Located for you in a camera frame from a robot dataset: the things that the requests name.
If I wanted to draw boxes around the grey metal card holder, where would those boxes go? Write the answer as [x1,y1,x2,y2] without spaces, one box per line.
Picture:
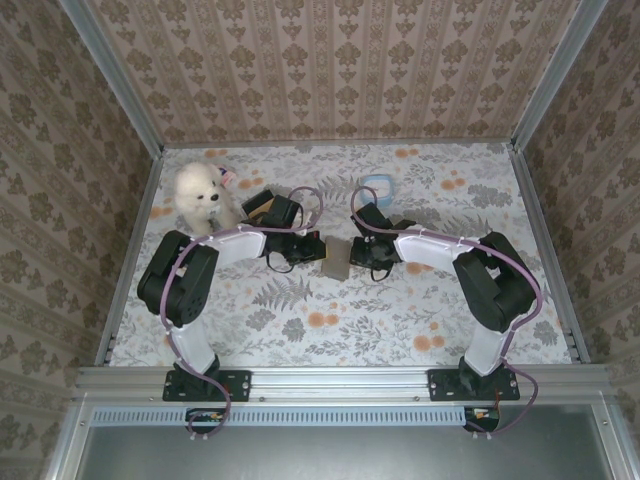
[322,236,350,280]

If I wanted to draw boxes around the light blue round container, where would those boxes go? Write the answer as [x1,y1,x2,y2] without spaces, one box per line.
[360,173,396,209]

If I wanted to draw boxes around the clear acrylic box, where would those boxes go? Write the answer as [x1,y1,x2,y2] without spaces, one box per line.
[241,188,276,222]

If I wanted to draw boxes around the black block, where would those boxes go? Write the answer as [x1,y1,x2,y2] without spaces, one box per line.
[243,189,275,214]

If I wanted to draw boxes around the floral patterned table mat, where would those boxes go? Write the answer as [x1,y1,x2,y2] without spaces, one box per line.
[107,144,576,369]

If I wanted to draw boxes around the white plush dog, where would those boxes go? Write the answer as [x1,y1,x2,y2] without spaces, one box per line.
[172,160,239,236]

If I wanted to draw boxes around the grey steel panel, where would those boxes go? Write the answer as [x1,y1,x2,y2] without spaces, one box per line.
[44,399,640,480]

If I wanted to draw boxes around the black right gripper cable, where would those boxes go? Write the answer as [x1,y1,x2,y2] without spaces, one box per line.
[368,257,396,282]

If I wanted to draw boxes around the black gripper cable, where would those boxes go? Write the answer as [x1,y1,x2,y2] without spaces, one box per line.
[267,249,299,275]
[368,257,396,282]

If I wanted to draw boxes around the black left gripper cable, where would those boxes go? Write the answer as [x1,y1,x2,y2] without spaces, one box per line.
[267,249,299,275]

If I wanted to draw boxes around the aluminium table end rail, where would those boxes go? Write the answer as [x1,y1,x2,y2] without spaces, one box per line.
[162,141,516,150]

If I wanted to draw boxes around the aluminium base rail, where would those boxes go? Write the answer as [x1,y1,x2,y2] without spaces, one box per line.
[74,364,612,401]

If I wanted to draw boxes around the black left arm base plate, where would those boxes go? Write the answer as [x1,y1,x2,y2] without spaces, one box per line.
[162,368,252,403]

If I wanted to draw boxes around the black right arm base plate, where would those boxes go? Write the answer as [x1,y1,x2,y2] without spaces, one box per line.
[427,368,521,403]

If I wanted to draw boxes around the white slotted cable duct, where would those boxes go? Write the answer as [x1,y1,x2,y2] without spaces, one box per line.
[92,405,469,427]

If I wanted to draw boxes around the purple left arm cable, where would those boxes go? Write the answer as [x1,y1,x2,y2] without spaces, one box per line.
[160,185,324,444]

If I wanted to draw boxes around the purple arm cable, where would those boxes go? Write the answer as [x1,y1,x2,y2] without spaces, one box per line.
[160,185,324,444]
[349,185,546,444]

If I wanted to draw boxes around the aluminium table side rail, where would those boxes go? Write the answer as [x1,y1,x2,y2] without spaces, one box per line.
[94,149,166,366]
[509,144,591,364]

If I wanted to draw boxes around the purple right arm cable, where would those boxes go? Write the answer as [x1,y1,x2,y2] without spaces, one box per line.
[349,185,546,444]

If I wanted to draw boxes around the aluminium frame post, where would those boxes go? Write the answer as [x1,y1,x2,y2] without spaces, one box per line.
[512,0,609,151]
[58,0,166,154]

